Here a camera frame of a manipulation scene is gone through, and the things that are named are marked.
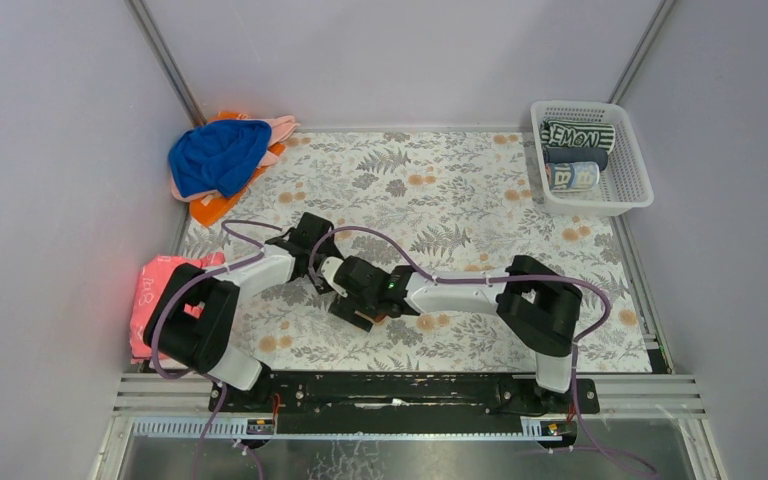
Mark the orange blue rabbit towel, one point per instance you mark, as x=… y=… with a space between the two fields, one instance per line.
x=572 y=177

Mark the striped lemon rolled towel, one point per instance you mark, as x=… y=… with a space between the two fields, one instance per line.
x=577 y=134

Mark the white plastic basket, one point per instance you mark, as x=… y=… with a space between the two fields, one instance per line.
x=623 y=186

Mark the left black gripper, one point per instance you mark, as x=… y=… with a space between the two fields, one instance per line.
x=317 y=278

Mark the floral table mat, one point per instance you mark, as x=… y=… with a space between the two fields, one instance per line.
x=453 y=201

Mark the pink patterned towel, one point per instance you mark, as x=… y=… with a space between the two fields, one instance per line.
x=151 y=282

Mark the light pink towel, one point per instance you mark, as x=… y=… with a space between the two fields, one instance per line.
x=278 y=129

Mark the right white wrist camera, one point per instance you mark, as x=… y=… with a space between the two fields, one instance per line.
x=328 y=271

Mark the brown towel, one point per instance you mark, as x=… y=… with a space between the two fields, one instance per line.
x=366 y=322

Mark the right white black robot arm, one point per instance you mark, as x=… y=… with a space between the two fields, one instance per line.
x=540 y=309

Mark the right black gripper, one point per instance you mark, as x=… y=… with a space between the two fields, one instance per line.
x=350 y=310

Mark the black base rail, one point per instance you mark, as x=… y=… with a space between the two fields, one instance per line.
x=390 y=403

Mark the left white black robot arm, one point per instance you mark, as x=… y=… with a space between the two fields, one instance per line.
x=193 y=318

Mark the dark blue rolled towel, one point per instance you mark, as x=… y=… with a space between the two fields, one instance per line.
x=560 y=155

